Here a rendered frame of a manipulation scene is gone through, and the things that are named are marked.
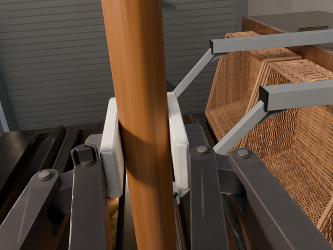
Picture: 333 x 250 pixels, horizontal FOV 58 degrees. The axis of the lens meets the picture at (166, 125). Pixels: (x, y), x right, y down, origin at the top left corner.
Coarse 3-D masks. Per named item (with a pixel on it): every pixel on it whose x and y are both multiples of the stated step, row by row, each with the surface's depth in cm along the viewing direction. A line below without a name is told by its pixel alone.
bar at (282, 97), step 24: (216, 48) 103; (240, 48) 103; (264, 48) 104; (192, 72) 107; (264, 96) 60; (288, 96) 60; (312, 96) 60; (240, 120) 64; (264, 120) 64; (216, 144) 67
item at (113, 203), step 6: (108, 198) 114; (114, 198) 124; (108, 204) 112; (114, 204) 121; (114, 210) 119; (114, 216) 117; (114, 222) 115; (114, 228) 113; (114, 234) 111; (114, 240) 109; (114, 246) 107
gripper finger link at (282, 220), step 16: (240, 160) 14; (256, 160) 13; (240, 176) 13; (256, 176) 12; (272, 176) 12; (256, 192) 12; (272, 192) 12; (240, 208) 14; (256, 208) 12; (272, 208) 11; (288, 208) 11; (256, 224) 12; (272, 224) 10; (288, 224) 10; (304, 224) 10; (256, 240) 12; (272, 240) 11; (288, 240) 10; (304, 240) 9; (320, 240) 9
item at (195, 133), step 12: (192, 132) 17; (204, 132) 17; (192, 144) 16; (204, 144) 16; (216, 156) 15; (228, 156) 15; (228, 168) 14; (228, 180) 14; (228, 192) 14; (240, 192) 14
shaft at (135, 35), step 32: (128, 0) 14; (160, 0) 15; (128, 32) 14; (160, 32) 15; (128, 64) 15; (160, 64) 16; (128, 96) 16; (160, 96) 16; (128, 128) 17; (160, 128) 17; (128, 160) 18; (160, 160) 18; (160, 192) 19; (160, 224) 20
